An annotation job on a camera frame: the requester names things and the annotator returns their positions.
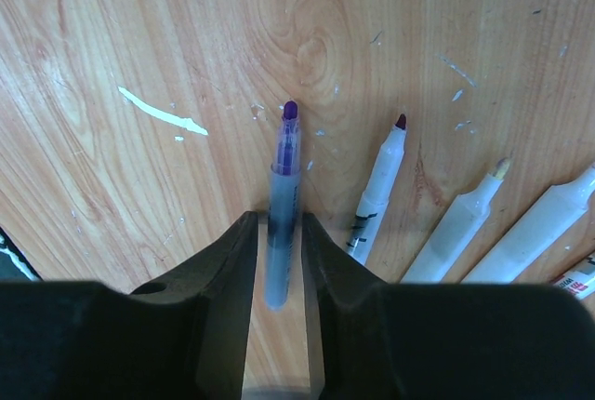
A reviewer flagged pink cap marker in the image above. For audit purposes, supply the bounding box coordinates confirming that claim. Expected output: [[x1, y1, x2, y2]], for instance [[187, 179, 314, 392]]
[[462, 166, 594, 284]]

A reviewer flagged grey marker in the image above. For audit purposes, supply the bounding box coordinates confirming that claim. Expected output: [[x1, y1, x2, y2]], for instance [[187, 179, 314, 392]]
[[264, 100, 301, 311]]

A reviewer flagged light green cap marker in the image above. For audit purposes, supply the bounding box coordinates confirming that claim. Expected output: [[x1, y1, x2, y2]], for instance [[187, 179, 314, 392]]
[[552, 254, 595, 300]]

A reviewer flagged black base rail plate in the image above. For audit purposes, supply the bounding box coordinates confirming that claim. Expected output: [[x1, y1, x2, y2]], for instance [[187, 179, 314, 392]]
[[0, 231, 42, 281]]

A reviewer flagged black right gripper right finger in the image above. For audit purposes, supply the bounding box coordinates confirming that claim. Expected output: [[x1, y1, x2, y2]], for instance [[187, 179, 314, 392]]
[[301, 213, 594, 399]]

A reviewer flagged beige cap marker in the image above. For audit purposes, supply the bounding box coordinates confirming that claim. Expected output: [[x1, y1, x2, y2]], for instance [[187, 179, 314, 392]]
[[401, 157, 511, 284]]

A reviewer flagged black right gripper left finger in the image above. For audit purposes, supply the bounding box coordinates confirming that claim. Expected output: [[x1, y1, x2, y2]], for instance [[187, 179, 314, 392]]
[[1, 211, 258, 399]]

